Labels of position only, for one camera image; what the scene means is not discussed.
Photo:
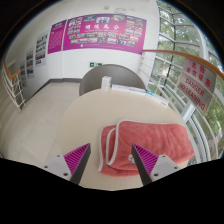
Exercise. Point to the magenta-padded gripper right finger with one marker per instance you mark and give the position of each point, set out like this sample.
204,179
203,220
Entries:
146,159

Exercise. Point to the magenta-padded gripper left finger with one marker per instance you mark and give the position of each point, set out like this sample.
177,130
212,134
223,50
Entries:
75,158

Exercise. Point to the coral pink towel white trim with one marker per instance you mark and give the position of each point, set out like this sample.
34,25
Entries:
150,140

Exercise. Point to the flat white blue box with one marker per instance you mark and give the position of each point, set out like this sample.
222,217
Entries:
157,98

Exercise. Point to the small upright white box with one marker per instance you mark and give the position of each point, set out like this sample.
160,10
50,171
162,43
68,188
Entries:
106,83

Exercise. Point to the grey round shell chair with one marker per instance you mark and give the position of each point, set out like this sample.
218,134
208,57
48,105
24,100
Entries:
123,75

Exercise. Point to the red-lettered warning sign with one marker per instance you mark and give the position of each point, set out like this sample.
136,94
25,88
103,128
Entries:
196,85

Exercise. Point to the white stair railing wooden handrail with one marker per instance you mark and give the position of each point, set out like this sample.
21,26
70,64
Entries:
15,90

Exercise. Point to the green exit sign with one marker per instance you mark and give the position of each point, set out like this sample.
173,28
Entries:
95,64

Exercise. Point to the narrow magenta text poster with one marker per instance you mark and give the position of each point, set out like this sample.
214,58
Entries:
56,36

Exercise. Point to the large magenta photo poster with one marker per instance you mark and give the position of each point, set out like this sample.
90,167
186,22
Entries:
105,33

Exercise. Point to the white photo wall poster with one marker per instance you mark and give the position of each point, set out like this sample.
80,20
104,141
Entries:
22,72
30,63
41,48

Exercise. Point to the white-framed glass window wall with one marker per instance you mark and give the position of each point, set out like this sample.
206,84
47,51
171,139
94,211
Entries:
180,33

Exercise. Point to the white wall emergency light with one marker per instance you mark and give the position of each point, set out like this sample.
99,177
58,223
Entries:
115,9

